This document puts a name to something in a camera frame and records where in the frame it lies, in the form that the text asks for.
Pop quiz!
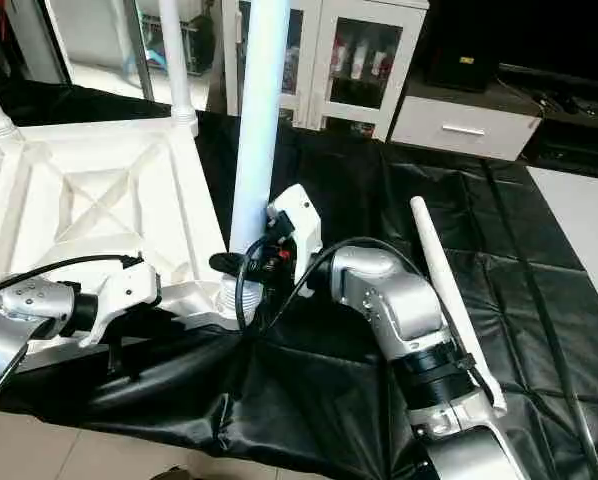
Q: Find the white plastic table top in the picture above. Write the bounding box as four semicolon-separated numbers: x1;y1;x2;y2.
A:
0;117;262;373

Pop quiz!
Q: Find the white drawer cabinet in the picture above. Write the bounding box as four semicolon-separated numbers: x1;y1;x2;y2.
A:
419;0;598;173

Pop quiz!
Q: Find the white drawer unit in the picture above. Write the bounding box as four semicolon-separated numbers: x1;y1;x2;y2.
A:
390;94;543;164

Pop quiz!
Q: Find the white glass door cabinet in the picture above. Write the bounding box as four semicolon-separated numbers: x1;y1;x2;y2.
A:
221;0;431;141

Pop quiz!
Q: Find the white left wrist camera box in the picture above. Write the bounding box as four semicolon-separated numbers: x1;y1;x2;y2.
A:
77;257;163;348

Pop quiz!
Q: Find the black work mat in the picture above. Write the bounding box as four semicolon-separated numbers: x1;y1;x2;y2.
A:
0;80;598;480

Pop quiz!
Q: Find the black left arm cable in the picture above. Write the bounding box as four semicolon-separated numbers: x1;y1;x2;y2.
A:
0;253;146;303

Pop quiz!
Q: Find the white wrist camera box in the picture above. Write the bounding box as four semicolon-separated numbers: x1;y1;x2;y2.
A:
77;257;163;348
266;182;324;301

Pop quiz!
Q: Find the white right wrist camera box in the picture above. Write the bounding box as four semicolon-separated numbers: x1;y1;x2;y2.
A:
266;182;324;301

